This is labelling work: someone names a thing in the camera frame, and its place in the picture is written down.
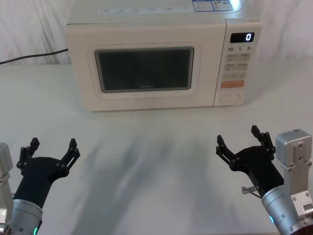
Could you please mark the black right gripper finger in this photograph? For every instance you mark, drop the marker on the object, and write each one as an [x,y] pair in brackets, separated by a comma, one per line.
[225,150]
[265,142]

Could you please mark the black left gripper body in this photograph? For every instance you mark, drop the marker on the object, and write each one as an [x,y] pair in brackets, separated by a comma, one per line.
[36,176]

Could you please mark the cream microwave oven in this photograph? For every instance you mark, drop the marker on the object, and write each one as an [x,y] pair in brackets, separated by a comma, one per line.
[146,34]

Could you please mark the white table cloth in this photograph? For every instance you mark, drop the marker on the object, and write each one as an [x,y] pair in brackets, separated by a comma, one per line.
[146,159]

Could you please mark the oven control panel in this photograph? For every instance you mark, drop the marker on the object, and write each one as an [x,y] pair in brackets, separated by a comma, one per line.
[236,63]

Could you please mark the white curtain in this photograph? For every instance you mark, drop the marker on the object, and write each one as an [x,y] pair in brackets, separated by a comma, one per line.
[29,24]

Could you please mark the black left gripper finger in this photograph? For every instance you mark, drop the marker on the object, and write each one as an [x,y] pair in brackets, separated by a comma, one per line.
[25,153]
[71,153]

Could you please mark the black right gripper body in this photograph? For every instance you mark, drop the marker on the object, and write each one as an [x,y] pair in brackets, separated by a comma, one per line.
[261,169]

